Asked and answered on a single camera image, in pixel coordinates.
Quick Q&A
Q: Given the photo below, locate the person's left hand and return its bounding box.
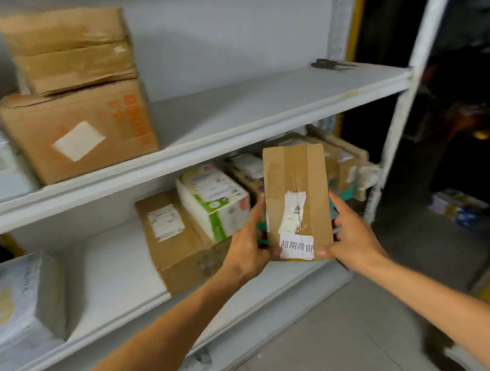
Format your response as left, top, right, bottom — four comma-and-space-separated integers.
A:
214, 194, 282, 285

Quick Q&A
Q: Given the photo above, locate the person's right hand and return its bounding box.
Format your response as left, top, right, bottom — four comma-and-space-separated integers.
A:
309, 186, 391, 278

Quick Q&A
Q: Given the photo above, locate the green and white carton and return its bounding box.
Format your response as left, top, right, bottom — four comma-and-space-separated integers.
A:
172, 158, 257, 249

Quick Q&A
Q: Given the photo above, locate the wide low cardboard box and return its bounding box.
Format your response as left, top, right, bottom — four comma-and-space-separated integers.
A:
133, 181, 241, 301

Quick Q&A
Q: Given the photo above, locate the small taped cardboard parcel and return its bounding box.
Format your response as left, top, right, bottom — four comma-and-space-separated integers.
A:
254, 139, 341, 268

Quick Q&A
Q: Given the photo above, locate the white metal shelf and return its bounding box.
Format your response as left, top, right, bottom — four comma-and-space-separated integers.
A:
0, 0, 490, 371

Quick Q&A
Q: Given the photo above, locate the white printed carton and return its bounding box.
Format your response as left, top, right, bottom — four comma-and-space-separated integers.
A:
0, 249, 76, 363

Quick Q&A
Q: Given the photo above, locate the large box orange print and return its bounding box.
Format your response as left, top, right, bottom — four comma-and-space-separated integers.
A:
0, 73, 164, 192

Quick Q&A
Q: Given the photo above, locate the large dusty cardboard box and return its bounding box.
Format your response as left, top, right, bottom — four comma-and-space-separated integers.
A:
0, 0, 140, 102

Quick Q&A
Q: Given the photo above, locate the person's right forearm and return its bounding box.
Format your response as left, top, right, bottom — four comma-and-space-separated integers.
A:
354, 238, 490, 371

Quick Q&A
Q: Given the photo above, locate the squat cardboard box white label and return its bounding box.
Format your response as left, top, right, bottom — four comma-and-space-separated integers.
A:
265, 123, 362, 205

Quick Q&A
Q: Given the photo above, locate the small white blue carton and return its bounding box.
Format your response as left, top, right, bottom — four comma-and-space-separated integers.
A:
427, 183, 490, 231

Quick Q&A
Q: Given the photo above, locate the crumpled grey plastic wrap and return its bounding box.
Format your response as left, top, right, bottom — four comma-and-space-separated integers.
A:
178, 347, 215, 371

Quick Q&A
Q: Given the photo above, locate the yellow sticker strip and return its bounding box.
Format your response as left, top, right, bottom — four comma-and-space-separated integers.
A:
313, 0, 398, 138
0, 231, 26, 261

